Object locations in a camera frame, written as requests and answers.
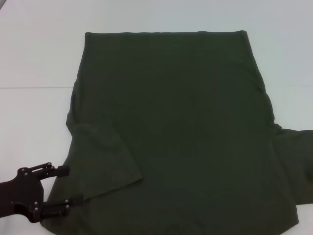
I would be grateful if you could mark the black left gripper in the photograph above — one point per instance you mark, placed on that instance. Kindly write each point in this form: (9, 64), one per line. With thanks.
(22, 191)

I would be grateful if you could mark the dark green t-shirt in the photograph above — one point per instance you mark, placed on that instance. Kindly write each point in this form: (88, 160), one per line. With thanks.
(176, 110)

